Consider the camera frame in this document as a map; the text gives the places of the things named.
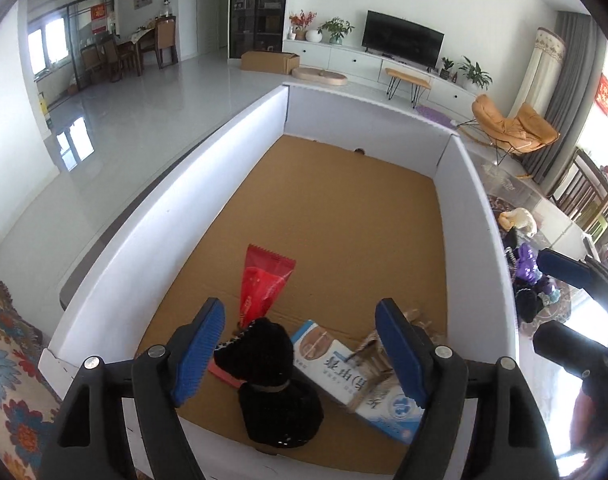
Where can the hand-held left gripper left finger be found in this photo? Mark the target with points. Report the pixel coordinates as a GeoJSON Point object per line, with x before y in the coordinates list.
{"type": "Point", "coordinates": [198, 355]}

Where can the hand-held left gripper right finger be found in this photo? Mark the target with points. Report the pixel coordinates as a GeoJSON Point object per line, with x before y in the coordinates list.
{"type": "Point", "coordinates": [399, 355]}

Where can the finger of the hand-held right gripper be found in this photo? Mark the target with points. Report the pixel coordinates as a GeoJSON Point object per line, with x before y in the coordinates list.
{"type": "Point", "coordinates": [564, 345]}
{"type": "Point", "coordinates": [564, 266]}

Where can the metal hair claw clip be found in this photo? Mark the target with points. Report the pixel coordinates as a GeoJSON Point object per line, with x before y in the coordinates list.
{"type": "Point", "coordinates": [369, 352]}

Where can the purple plastic toy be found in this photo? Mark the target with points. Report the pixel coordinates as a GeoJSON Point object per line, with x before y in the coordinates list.
{"type": "Point", "coordinates": [528, 266]}

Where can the cream knitted glove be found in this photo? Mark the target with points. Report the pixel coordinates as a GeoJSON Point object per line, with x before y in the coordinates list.
{"type": "Point", "coordinates": [521, 220]}

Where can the blue white medicine box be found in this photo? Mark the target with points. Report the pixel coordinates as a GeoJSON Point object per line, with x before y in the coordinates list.
{"type": "Point", "coordinates": [334, 365]}

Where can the black plush toy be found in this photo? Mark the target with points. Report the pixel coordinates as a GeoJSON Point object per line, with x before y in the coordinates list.
{"type": "Point", "coordinates": [279, 400]}

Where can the red snack packet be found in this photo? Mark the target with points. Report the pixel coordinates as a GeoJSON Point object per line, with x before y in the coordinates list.
{"type": "Point", "coordinates": [261, 285]}

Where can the white cardboard box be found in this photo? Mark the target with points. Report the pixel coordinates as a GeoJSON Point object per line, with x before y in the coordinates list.
{"type": "Point", "coordinates": [334, 200]}

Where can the black flat device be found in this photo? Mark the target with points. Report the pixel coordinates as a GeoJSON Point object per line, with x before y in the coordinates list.
{"type": "Point", "coordinates": [591, 247]}

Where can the black sequined pouch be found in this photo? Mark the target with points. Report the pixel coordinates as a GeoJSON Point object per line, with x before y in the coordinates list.
{"type": "Point", "coordinates": [526, 305]}

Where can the wooden dining chair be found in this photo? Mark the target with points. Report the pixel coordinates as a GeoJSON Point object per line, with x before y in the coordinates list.
{"type": "Point", "coordinates": [91, 60]}
{"type": "Point", "coordinates": [163, 40]}
{"type": "Point", "coordinates": [579, 185]}
{"type": "Point", "coordinates": [116, 57]}

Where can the orange lounge chair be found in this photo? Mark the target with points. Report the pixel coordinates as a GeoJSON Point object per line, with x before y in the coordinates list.
{"type": "Point", "coordinates": [504, 125]}

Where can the grey curtain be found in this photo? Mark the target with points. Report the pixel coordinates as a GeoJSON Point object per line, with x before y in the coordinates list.
{"type": "Point", "coordinates": [569, 85]}

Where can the floral sofa blanket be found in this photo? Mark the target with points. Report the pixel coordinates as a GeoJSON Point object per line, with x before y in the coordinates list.
{"type": "Point", "coordinates": [8, 360]}

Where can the covered standing air conditioner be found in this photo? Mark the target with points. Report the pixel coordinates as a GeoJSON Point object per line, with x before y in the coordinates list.
{"type": "Point", "coordinates": [539, 70]}

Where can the purple floor mat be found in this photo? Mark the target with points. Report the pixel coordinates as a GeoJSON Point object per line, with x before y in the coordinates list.
{"type": "Point", "coordinates": [434, 115]}

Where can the large leafy potted plant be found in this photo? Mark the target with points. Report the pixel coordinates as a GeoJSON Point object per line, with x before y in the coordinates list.
{"type": "Point", "coordinates": [474, 72]}

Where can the small potted plant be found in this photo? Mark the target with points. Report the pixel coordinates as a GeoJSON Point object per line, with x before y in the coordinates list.
{"type": "Point", "coordinates": [446, 65]}

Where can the wooden bench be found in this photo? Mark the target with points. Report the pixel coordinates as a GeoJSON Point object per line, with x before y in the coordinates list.
{"type": "Point", "coordinates": [409, 76]}

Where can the black television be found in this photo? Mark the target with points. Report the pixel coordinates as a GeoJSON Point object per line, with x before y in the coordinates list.
{"type": "Point", "coordinates": [401, 37]}

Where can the oval scratching board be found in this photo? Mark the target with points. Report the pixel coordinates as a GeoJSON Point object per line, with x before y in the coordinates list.
{"type": "Point", "coordinates": [319, 76]}

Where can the white television cabinet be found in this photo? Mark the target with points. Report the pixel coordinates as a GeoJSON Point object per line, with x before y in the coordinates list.
{"type": "Point", "coordinates": [354, 62]}

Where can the brown cardboard box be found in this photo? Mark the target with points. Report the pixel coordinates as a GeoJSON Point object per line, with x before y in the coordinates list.
{"type": "Point", "coordinates": [266, 61]}

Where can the wooden dining table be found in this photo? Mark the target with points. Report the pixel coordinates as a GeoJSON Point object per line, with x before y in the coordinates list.
{"type": "Point", "coordinates": [133, 37]}

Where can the bushy green potted plant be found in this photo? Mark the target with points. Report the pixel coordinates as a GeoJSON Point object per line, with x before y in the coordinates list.
{"type": "Point", "coordinates": [336, 27]}

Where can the white round vase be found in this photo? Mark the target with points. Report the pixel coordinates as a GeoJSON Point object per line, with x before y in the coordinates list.
{"type": "Point", "coordinates": [314, 36]}

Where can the red flower arrangement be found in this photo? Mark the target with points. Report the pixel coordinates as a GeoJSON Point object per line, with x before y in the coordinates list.
{"type": "Point", "coordinates": [301, 20]}

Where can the glass jar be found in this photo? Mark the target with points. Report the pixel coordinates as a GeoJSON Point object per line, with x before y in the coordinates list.
{"type": "Point", "coordinates": [166, 7]}

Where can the white door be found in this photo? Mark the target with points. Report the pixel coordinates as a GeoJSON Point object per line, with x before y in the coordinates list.
{"type": "Point", "coordinates": [208, 5]}

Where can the red door poster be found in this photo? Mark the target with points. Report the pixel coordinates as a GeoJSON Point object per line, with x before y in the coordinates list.
{"type": "Point", "coordinates": [99, 17]}

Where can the dark display cabinet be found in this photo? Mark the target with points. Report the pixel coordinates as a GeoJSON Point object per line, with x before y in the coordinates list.
{"type": "Point", "coordinates": [259, 5]}

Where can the red wall hanging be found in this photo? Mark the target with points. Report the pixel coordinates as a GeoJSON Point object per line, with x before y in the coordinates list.
{"type": "Point", "coordinates": [605, 94]}

